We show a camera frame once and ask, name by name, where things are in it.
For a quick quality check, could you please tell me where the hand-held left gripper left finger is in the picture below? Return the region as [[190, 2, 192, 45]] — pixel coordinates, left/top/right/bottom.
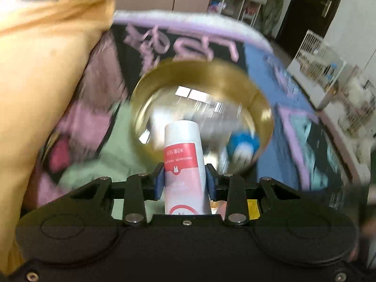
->
[[66, 162, 165, 227]]

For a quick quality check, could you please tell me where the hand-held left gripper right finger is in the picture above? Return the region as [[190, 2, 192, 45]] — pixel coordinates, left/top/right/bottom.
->
[[205, 163, 298, 227]]

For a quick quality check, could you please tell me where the white tube with red label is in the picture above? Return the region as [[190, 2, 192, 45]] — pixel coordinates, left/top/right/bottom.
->
[[163, 120, 213, 215]]

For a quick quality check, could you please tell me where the blue and white small item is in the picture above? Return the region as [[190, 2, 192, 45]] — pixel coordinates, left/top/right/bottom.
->
[[227, 132, 261, 169]]

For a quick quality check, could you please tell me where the round gold printed tin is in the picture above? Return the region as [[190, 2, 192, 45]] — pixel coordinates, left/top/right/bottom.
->
[[129, 58, 276, 177]]

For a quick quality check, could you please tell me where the printed cartoon blanket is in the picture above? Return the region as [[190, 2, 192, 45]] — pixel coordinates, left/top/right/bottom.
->
[[22, 9, 376, 222]]

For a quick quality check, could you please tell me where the hanging green jacket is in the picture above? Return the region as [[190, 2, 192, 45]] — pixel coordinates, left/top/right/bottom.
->
[[260, 0, 285, 37]]

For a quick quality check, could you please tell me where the dark door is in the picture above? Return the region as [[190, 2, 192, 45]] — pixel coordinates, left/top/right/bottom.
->
[[275, 0, 349, 61]]

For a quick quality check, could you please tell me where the white wire pet fence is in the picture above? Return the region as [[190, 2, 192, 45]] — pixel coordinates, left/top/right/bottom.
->
[[294, 29, 376, 143]]

